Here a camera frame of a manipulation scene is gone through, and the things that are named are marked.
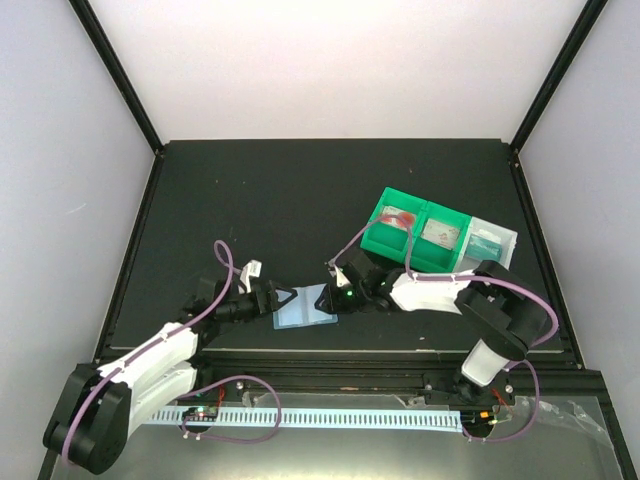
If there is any blue card holder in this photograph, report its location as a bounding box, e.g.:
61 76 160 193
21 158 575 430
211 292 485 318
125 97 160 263
273 284 338 330

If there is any green bin compartment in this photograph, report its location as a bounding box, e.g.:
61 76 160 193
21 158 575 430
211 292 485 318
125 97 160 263
360 187 428 263
410 201 471 273

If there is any clear white bin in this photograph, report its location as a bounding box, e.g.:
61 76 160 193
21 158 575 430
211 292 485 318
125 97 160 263
453 217 518 272

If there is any teal striped credit card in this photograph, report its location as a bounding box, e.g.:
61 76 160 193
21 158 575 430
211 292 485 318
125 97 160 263
465 230 502 261

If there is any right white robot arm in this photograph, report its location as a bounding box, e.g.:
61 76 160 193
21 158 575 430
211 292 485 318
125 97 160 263
314 248 558 405

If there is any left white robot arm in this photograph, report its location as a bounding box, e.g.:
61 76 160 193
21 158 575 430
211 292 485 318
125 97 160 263
43 279 298 474

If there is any left small circuit board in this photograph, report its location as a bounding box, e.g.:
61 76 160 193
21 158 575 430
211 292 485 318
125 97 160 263
182 406 218 422

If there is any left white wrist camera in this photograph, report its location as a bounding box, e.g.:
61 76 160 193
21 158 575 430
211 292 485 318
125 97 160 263
239 260 262 294

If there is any black front rail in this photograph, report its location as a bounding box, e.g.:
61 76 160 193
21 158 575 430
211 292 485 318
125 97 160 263
198 350 464 393

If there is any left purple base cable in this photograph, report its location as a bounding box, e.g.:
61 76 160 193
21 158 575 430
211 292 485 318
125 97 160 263
174 375 282 445

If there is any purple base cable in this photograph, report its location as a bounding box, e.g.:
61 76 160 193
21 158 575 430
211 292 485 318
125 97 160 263
174 375 282 445
460 359 542 445

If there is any white slotted cable duct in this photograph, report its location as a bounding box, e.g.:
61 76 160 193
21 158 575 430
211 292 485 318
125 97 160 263
146 406 463 433

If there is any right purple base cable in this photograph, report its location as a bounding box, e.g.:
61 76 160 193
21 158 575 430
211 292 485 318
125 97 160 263
460 359 542 445

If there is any left black frame post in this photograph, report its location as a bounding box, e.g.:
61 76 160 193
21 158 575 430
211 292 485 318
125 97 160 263
69 0 164 154

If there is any black frame post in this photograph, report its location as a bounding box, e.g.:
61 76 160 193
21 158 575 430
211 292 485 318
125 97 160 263
510 0 608 153
69 0 164 154

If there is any right black frame post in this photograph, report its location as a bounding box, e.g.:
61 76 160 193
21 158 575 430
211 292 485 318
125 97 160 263
510 0 608 153

